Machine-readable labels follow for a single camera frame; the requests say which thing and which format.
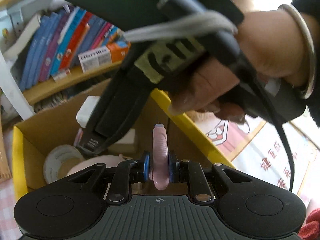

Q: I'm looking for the wooden chessboard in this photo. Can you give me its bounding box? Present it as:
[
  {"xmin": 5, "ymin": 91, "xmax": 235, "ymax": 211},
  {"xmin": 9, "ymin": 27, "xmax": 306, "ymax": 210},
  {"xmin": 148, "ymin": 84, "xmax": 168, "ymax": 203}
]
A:
[{"xmin": 0, "ymin": 122, "xmax": 12, "ymax": 183}]

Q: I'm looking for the black cable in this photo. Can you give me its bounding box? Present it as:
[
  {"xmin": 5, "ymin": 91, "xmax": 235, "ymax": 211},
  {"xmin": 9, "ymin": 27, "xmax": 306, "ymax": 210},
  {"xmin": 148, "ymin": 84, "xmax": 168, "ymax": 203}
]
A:
[{"xmin": 246, "ymin": 70, "xmax": 297, "ymax": 193}]

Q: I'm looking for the red garment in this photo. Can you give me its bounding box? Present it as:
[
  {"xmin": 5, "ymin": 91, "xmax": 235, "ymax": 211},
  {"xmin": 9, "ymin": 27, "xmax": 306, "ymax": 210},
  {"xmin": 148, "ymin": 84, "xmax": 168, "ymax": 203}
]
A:
[{"xmin": 299, "ymin": 214, "xmax": 320, "ymax": 240}]

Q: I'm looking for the person's right hand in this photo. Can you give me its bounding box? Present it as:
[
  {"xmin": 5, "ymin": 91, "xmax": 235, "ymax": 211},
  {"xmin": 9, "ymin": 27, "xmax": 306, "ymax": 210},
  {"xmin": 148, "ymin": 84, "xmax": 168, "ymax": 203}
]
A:
[{"xmin": 167, "ymin": 10, "xmax": 312, "ymax": 125}]

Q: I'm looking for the white tape roll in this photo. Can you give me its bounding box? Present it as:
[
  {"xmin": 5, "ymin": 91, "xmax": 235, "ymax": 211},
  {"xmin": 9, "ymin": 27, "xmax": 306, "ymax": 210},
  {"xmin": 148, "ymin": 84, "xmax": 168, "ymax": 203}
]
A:
[{"xmin": 43, "ymin": 145, "xmax": 85, "ymax": 184}]

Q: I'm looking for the pink plush toy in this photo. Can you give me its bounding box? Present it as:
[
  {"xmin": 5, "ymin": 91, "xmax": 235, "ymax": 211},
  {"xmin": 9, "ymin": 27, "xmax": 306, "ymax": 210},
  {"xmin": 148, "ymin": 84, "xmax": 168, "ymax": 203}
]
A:
[{"xmin": 66, "ymin": 154, "xmax": 134, "ymax": 178}]

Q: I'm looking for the pink checked tablecloth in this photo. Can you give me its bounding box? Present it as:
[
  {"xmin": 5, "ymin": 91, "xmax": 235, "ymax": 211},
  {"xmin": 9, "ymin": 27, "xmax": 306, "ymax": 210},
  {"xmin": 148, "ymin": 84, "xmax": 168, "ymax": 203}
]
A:
[{"xmin": 0, "ymin": 115, "xmax": 320, "ymax": 240}]

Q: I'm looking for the small white red box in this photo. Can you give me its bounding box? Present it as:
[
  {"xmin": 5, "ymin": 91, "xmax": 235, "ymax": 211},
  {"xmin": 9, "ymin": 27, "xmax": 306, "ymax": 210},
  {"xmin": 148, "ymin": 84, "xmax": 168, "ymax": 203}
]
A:
[{"xmin": 52, "ymin": 69, "xmax": 72, "ymax": 82}]

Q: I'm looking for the white charger plug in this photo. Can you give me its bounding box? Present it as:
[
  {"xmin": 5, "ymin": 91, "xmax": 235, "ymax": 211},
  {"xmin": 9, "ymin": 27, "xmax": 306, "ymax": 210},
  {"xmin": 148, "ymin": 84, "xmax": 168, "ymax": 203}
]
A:
[{"xmin": 76, "ymin": 96, "xmax": 100, "ymax": 128}]

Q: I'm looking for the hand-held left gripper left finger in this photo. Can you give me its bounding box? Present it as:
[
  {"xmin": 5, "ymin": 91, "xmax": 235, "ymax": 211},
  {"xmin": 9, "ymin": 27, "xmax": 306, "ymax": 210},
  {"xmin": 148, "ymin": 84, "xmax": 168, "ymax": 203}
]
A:
[{"xmin": 67, "ymin": 152, "xmax": 151, "ymax": 204}]

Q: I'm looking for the pink ribbed clip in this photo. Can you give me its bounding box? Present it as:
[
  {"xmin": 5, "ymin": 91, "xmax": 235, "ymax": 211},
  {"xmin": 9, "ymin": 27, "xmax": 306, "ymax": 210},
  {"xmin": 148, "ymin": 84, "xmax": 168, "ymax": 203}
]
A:
[{"xmin": 149, "ymin": 124, "xmax": 170, "ymax": 190}]

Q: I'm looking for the silver bracelet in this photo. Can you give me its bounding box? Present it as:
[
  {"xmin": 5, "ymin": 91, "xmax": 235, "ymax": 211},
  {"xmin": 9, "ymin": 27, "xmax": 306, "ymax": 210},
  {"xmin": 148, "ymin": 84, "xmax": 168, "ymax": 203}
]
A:
[{"xmin": 277, "ymin": 4, "xmax": 315, "ymax": 99}]

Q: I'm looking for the person's right forearm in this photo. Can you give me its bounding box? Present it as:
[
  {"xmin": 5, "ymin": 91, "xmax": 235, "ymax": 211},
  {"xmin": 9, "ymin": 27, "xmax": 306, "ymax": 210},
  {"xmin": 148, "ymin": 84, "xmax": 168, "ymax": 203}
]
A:
[{"xmin": 291, "ymin": 0, "xmax": 320, "ymax": 128}]

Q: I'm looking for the yellow cardboard box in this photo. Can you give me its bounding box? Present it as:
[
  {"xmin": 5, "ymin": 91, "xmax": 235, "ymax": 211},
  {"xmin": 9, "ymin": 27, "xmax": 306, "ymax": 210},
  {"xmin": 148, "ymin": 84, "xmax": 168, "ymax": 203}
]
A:
[{"xmin": 12, "ymin": 80, "xmax": 237, "ymax": 202}]

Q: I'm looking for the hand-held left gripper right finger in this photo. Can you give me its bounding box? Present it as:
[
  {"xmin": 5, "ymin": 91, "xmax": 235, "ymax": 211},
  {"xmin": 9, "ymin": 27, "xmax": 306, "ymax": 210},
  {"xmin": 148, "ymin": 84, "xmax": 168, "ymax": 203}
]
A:
[{"xmin": 168, "ymin": 152, "xmax": 253, "ymax": 204}]

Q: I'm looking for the row of colourful books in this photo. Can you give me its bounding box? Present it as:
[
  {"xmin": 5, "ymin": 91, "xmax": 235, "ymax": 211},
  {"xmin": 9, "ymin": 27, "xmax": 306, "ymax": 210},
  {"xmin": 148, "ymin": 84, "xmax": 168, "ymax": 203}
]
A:
[{"xmin": 2, "ymin": 6, "xmax": 125, "ymax": 92}]

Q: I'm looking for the grey shelf unit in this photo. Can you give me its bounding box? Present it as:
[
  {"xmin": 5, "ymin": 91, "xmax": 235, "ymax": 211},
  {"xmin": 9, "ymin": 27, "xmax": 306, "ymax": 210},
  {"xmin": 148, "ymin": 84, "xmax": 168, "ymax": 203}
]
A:
[{"xmin": 0, "ymin": 0, "xmax": 125, "ymax": 120}]

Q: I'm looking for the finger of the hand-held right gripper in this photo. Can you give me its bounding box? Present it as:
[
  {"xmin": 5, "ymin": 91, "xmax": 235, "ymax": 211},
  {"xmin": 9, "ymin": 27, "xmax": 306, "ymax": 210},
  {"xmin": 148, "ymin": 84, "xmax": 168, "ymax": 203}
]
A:
[{"xmin": 79, "ymin": 118, "xmax": 120, "ymax": 155}]

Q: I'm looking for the orange white carton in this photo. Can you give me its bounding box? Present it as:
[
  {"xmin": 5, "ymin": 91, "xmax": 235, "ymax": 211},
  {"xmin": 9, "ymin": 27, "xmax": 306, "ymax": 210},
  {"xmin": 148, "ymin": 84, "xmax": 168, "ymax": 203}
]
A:
[{"xmin": 78, "ymin": 40, "xmax": 132, "ymax": 72}]

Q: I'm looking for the grey cable bundle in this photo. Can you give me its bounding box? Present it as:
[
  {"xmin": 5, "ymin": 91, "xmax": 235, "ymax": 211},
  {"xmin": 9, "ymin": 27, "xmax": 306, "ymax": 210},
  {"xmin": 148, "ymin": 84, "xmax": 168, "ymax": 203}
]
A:
[{"xmin": 124, "ymin": 11, "xmax": 237, "ymax": 42}]

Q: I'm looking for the cream rectangular block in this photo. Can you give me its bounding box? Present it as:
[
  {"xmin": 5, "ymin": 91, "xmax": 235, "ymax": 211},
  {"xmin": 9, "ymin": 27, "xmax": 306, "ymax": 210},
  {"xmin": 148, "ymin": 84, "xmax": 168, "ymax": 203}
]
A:
[{"xmin": 109, "ymin": 129, "xmax": 139, "ymax": 154}]

